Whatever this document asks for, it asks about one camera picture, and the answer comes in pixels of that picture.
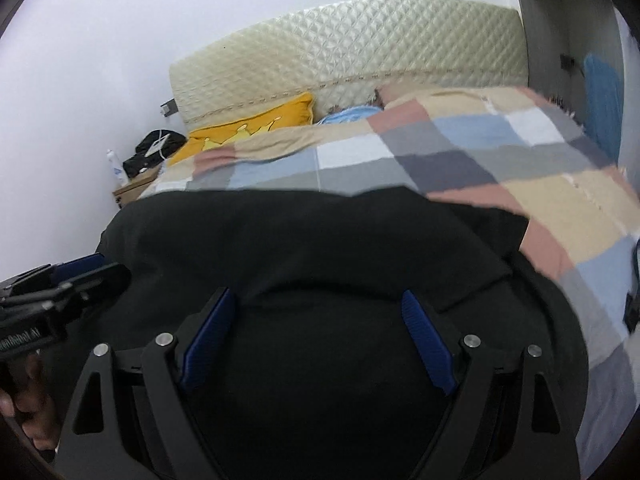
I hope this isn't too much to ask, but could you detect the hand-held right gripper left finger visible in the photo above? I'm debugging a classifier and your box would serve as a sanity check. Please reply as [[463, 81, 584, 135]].
[[55, 287, 237, 480]]

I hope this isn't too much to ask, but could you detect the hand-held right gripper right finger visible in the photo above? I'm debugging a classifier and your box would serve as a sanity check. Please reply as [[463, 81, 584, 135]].
[[401, 289, 581, 480]]

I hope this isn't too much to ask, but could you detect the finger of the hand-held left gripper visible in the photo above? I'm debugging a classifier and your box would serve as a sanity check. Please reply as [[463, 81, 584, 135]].
[[47, 262, 132, 328], [0, 252, 108, 296]]

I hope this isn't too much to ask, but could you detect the black puffer jacket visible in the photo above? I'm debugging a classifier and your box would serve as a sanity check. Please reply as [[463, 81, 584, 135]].
[[60, 185, 591, 480]]

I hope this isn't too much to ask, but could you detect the person's left hand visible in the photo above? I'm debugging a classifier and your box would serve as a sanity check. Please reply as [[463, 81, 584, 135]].
[[0, 352, 63, 453]]

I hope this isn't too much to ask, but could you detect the wooden nightstand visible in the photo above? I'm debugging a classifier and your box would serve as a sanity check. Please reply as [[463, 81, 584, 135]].
[[112, 165, 163, 211]]

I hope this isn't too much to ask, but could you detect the white spray bottle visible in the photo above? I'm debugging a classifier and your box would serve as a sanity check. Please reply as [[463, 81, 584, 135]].
[[106, 149, 126, 187]]

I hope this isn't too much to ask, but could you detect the black bag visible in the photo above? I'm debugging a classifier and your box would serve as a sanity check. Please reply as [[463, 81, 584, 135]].
[[122, 129, 190, 178]]

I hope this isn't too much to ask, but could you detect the white tablet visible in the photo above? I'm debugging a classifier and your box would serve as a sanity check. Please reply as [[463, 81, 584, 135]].
[[136, 136, 173, 157]]

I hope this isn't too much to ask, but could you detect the checkered patchwork blanket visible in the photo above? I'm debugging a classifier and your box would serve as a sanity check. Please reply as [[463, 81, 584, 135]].
[[137, 85, 640, 466]]

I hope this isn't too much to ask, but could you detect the yellow pillow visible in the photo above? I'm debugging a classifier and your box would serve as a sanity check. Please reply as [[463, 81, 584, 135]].
[[167, 91, 317, 167]]

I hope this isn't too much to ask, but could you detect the black belt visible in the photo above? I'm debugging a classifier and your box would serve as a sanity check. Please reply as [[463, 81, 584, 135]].
[[622, 240, 640, 333]]

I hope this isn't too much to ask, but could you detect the light blue pillow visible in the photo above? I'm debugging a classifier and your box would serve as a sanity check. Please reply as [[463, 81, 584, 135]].
[[317, 105, 383, 126]]

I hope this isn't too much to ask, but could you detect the blue towel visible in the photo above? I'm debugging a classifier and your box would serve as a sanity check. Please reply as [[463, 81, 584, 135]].
[[582, 52, 623, 161]]

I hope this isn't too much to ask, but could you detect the cream quilted headboard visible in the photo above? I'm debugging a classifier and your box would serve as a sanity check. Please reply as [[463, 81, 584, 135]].
[[167, 0, 530, 133]]

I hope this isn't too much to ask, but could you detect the grey white wardrobe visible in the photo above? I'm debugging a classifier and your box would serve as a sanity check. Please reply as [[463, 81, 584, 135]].
[[510, 0, 640, 171]]

